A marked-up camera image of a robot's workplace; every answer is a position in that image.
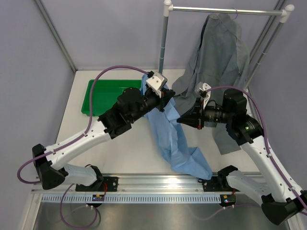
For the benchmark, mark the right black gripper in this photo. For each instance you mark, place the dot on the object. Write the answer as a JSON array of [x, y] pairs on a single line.
[[193, 117]]

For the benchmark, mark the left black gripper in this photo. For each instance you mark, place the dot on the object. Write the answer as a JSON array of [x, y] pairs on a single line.
[[166, 94]]

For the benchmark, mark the light blue shirt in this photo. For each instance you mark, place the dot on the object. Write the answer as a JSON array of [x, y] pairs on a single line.
[[172, 143]]

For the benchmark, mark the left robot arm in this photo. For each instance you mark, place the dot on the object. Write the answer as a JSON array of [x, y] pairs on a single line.
[[51, 162]]

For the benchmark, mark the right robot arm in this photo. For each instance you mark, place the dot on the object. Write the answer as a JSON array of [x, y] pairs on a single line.
[[281, 197]]

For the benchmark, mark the green plastic tray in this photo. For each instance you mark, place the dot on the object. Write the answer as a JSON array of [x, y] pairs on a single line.
[[106, 92]]

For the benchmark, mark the white metal clothes rack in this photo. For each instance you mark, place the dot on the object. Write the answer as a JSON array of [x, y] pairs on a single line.
[[279, 14]]

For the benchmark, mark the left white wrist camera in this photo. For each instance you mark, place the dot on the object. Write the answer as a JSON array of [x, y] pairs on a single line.
[[156, 82]]

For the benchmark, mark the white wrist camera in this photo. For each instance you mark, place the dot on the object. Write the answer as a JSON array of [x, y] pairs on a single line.
[[201, 90], [156, 82]]

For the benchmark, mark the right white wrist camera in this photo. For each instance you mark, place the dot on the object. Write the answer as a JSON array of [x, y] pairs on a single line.
[[201, 90]]

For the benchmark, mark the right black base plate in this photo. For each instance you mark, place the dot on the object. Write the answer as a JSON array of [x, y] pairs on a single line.
[[216, 184]]

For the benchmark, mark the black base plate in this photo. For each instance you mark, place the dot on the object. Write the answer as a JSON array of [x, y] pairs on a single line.
[[110, 183], [216, 184]]

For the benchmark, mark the aluminium mounting rail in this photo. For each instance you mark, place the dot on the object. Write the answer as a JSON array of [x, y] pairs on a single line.
[[155, 183]]

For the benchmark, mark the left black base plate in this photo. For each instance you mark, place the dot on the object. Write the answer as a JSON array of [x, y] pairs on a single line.
[[110, 183]]

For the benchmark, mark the white slotted cable duct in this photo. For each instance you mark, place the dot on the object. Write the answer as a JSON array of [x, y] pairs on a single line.
[[140, 199]]

